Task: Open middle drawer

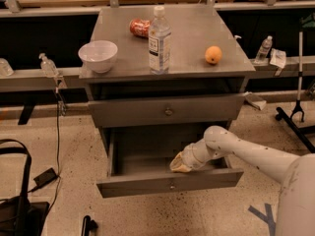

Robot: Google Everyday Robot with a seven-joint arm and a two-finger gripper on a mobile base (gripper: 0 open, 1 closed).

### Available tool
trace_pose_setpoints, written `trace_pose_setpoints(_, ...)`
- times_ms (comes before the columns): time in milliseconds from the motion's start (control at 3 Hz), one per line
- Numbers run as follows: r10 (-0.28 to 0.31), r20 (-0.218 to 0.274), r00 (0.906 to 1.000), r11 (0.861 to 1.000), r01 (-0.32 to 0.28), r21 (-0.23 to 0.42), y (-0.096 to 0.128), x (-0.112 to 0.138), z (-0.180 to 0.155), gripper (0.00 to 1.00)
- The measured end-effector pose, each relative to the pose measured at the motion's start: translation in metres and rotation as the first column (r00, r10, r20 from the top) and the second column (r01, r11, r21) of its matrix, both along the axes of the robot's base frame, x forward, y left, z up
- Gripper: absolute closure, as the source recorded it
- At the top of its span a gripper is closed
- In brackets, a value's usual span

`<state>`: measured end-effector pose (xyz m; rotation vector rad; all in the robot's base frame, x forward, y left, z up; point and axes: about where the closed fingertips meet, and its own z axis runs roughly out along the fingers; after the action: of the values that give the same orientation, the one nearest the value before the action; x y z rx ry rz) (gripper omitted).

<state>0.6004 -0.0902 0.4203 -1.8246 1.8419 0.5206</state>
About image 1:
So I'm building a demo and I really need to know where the black power cable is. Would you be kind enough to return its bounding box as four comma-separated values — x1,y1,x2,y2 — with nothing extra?
28,90,67,214

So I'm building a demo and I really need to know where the small background water bottle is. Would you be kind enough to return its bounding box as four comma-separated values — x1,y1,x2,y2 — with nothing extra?
254,35,273,64

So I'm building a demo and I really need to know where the black power adapter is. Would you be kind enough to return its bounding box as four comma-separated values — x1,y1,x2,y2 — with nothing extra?
34,168,58,188

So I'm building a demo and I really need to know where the clear water bottle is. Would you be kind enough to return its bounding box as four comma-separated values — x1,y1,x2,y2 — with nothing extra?
149,6,171,75

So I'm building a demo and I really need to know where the red soda can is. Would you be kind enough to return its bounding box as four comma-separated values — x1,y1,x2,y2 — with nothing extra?
129,19,151,37

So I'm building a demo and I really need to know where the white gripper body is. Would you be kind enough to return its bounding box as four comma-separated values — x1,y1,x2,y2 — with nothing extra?
180,140,211,172

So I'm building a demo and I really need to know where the white bowl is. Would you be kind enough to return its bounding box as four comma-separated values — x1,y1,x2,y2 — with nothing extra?
78,40,118,73

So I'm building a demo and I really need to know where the black bag with strap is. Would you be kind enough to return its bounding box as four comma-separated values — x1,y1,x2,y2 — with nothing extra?
0,139,49,236

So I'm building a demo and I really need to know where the grey drawer cabinet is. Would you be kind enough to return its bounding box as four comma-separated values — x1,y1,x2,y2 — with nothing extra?
79,4,256,186

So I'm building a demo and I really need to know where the clear container at left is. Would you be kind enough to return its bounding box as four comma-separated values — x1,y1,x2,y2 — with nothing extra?
0,58,14,76

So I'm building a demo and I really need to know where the clear sanitizer pump bottle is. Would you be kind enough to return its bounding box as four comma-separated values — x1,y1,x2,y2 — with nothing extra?
38,53,59,78

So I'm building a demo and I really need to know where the white crumpled packet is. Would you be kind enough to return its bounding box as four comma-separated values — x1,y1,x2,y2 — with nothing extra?
270,48,286,69

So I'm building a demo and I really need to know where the grey box on floor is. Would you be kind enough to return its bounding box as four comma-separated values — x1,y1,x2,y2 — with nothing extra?
245,92,267,110

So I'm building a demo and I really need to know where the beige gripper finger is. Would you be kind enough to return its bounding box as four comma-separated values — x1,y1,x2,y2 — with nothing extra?
169,152,191,173

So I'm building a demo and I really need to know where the black white stand pole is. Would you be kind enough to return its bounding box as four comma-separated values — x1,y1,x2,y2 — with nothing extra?
290,13,315,121

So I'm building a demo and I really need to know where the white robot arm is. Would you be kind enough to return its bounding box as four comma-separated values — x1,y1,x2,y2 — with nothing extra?
169,126,315,236

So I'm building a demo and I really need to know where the grey drawer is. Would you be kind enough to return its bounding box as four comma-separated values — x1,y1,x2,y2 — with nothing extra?
97,123,243,198
89,93,244,128

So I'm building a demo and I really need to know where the black stand base leg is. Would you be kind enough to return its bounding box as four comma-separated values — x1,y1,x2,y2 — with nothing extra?
276,107,315,153

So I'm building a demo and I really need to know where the grey top drawer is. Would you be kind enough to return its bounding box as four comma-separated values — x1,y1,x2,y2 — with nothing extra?
89,93,244,128

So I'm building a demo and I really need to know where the orange fruit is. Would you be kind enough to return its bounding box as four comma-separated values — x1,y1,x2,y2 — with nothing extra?
205,46,222,65

